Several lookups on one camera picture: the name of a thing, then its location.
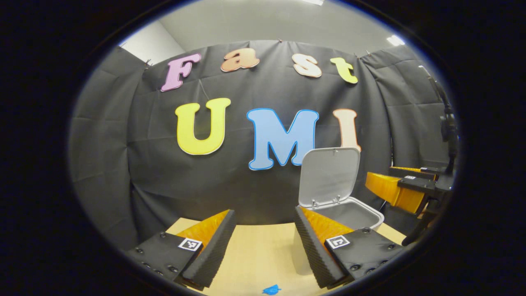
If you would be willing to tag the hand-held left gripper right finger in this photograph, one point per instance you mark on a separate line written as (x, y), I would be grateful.
(314, 255)

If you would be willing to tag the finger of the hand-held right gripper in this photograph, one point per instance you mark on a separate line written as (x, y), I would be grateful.
(411, 172)
(390, 189)

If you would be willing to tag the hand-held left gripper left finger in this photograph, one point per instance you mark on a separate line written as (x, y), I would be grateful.
(213, 255)

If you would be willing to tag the blue paper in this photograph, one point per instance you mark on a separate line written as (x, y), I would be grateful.
(271, 290)

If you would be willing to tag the white desktop garbage bin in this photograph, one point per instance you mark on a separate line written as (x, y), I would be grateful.
(328, 176)

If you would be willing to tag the wooden desktop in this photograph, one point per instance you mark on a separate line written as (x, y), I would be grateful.
(259, 255)

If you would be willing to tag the black backdrop cloth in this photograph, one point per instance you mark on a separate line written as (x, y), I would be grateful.
(246, 185)

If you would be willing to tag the small ceiling light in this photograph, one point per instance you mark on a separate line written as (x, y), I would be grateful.
(395, 40)

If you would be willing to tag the large ceiling light panel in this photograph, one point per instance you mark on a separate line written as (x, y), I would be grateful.
(313, 2)

